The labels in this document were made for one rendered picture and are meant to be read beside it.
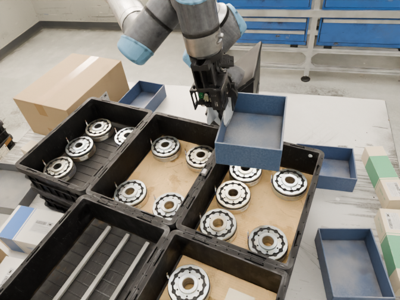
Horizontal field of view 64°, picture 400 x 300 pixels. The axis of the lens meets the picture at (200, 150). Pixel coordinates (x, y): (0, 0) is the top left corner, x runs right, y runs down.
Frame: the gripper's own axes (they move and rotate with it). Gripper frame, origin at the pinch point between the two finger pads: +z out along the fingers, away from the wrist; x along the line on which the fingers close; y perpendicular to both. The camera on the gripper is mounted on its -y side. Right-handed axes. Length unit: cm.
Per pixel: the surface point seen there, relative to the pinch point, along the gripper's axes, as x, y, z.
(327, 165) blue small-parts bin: 26, -29, 45
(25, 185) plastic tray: -86, 5, 31
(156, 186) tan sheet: -26.3, 3.0, 25.8
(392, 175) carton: 46, -23, 42
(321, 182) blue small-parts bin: 24, -17, 42
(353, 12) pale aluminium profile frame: 41, -193, 57
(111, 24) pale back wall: -222, -274, 79
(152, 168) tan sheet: -30.7, -3.8, 25.3
